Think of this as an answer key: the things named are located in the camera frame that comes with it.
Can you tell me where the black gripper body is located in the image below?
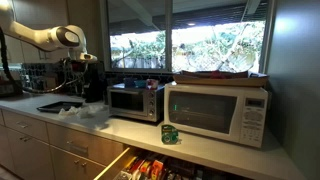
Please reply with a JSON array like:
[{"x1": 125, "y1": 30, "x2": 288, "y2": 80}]
[{"x1": 67, "y1": 59, "x2": 90, "y2": 85}]

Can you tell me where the glass toaster oven door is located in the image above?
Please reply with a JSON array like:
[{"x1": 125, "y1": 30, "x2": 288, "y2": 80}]
[{"x1": 107, "y1": 88, "x2": 148, "y2": 118}]

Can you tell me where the silver toaster oven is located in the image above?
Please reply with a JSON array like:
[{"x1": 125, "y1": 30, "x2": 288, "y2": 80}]
[{"x1": 106, "y1": 83, "x2": 166, "y2": 123}]

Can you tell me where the open wooden drawer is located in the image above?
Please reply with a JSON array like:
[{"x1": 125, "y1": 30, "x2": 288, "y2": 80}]
[{"x1": 93, "y1": 145, "x2": 241, "y2": 180}]

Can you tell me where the wooden cabinet door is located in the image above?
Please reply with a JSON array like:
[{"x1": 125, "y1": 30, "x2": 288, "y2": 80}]
[{"x1": 5, "y1": 127, "x2": 55, "y2": 180}]

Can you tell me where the white microwave oven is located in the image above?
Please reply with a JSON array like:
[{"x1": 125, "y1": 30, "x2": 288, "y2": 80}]
[{"x1": 163, "y1": 81, "x2": 270, "y2": 149}]

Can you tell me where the black coffee maker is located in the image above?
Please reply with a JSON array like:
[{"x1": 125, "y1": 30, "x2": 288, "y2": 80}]
[{"x1": 83, "y1": 62, "x2": 106, "y2": 104}]

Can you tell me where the crumpled white plastic wrap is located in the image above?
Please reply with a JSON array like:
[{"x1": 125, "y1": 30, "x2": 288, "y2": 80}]
[{"x1": 58, "y1": 103, "x2": 109, "y2": 120}]

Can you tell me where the brown cardboard box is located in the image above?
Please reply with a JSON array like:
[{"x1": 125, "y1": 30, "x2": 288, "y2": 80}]
[{"x1": 42, "y1": 75, "x2": 60, "y2": 93}]

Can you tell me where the black baking tray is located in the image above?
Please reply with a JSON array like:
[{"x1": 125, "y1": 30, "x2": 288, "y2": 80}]
[{"x1": 36, "y1": 100, "x2": 84, "y2": 114}]

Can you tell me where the blue container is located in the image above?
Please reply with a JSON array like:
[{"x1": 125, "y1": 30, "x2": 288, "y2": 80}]
[{"x1": 123, "y1": 77, "x2": 136, "y2": 89}]

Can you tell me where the wide wooden drawer front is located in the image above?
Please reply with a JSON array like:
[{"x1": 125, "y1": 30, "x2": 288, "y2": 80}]
[{"x1": 46, "y1": 122, "x2": 128, "y2": 167}]

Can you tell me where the teal container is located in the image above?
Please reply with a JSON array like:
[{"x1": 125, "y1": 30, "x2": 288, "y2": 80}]
[{"x1": 134, "y1": 79, "x2": 148, "y2": 90}]

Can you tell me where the small wooden drawer front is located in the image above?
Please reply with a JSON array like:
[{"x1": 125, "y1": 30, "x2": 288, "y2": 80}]
[{"x1": 1, "y1": 109, "x2": 50, "y2": 143}]

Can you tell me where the dark countertop appliance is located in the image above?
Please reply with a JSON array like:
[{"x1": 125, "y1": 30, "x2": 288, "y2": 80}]
[{"x1": 0, "y1": 71, "x2": 24, "y2": 98}]

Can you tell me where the red and white packet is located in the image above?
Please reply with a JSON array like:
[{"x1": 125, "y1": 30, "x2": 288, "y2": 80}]
[{"x1": 145, "y1": 78, "x2": 160, "y2": 90}]

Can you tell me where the green tape dispenser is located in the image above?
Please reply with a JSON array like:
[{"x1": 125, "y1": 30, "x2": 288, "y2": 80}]
[{"x1": 161, "y1": 124, "x2": 180, "y2": 146}]

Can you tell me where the red package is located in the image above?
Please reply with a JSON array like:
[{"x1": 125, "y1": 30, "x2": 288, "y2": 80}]
[{"x1": 137, "y1": 159, "x2": 153, "y2": 175}]

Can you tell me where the orange package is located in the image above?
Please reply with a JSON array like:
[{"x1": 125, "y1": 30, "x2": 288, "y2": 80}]
[{"x1": 149, "y1": 159, "x2": 165, "y2": 180}]

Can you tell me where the flat cardboard tray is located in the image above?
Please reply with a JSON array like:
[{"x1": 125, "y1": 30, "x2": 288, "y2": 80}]
[{"x1": 172, "y1": 69, "x2": 270, "y2": 89}]

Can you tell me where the black corrugated cable hose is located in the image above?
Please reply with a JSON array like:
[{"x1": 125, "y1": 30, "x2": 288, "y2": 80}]
[{"x1": 0, "y1": 26, "x2": 89, "y2": 95}]

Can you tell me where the grey window frame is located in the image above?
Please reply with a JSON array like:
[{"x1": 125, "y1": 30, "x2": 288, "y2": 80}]
[{"x1": 99, "y1": 0, "x2": 278, "y2": 75}]

